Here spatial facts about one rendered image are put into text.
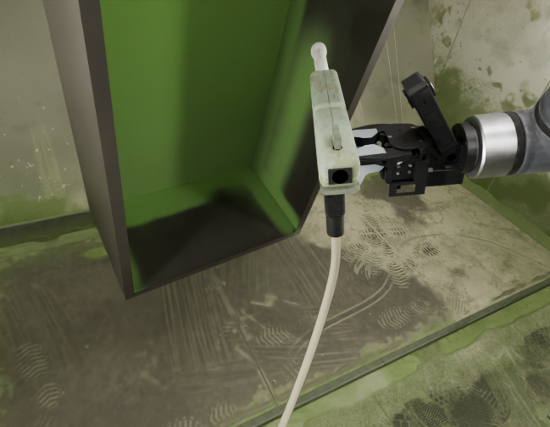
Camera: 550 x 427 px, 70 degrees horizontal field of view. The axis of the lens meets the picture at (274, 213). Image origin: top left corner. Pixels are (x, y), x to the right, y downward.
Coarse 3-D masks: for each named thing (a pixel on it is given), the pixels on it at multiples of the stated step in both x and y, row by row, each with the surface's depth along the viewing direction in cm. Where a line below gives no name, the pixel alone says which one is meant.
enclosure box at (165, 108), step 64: (64, 0) 56; (128, 0) 84; (192, 0) 92; (256, 0) 100; (320, 0) 96; (384, 0) 81; (64, 64) 76; (128, 64) 95; (192, 64) 105; (256, 64) 116; (128, 128) 109; (192, 128) 122; (256, 128) 137; (128, 192) 128; (192, 192) 138; (256, 192) 145; (128, 256) 94; (192, 256) 122
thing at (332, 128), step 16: (320, 48) 79; (320, 64) 72; (320, 80) 63; (336, 80) 63; (320, 96) 58; (336, 96) 58; (320, 112) 54; (336, 112) 54; (320, 128) 51; (336, 128) 46; (320, 144) 48; (336, 144) 45; (352, 144) 46; (320, 160) 45; (336, 160) 44; (352, 160) 44; (320, 176) 46; (352, 176) 45; (336, 192) 46; (352, 192) 46; (336, 208) 61; (336, 224) 63
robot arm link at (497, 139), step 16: (480, 128) 52; (496, 128) 52; (512, 128) 51; (480, 144) 53; (496, 144) 51; (512, 144) 51; (480, 160) 53; (496, 160) 52; (512, 160) 52; (480, 176) 55; (496, 176) 56
